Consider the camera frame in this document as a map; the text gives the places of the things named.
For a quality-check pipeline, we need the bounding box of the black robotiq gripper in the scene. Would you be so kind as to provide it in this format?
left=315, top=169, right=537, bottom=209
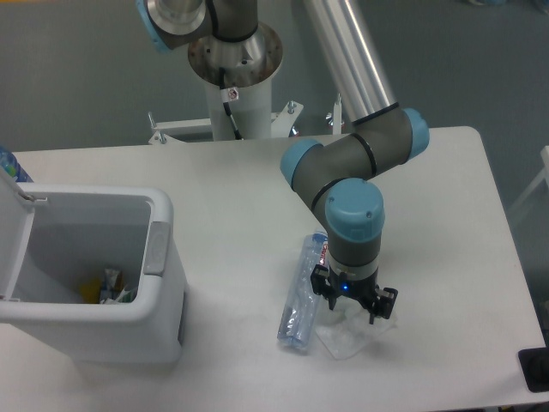
left=311, top=264, right=398, bottom=325

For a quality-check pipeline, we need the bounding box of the clear plastic wrapper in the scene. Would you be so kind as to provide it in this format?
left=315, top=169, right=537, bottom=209
left=316, top=306, right=397, bottom=361

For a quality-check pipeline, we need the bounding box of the crushed clear plastic bottle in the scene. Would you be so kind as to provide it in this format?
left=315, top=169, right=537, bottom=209
left=277, top=229, right=328, bottom=351

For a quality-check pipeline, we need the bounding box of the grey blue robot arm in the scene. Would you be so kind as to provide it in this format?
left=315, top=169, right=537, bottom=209
left=136, top=1, right=430, bottom=319

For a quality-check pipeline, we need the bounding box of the yellow trash piece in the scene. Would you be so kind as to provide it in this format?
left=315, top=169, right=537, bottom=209
left=78, top=277, right=102, bottom=304

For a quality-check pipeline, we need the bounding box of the white trash can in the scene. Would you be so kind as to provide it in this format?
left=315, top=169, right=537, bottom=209
left=1, top=184, right=187, bottom=363

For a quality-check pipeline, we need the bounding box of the white trash can lid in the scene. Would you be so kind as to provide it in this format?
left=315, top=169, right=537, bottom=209
left=1, top=169, right=47, bottom=300

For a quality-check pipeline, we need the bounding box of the black device at corner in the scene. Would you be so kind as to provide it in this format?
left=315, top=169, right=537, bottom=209
left=518, top=347, right=548, bottom=393

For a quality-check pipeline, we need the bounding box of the crumpled printed wrapper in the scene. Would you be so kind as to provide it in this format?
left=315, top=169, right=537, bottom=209
left=100, top=269, right=137, bottom=305

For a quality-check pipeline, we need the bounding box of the blue patterned bottle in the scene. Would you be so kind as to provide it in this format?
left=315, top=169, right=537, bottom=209
left=0, top=146, right=33, bottom=183

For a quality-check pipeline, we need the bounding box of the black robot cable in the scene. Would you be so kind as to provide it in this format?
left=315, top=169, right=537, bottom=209
left=217, top=66, right=244, bottom=142

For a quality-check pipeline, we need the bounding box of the white frame at right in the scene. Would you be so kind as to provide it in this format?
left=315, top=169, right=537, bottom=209
left=510, top=146, right=548, bottom=218

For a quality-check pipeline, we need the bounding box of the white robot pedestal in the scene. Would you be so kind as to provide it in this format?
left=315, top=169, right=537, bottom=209
left=148, top=22, right=304, bottom=144

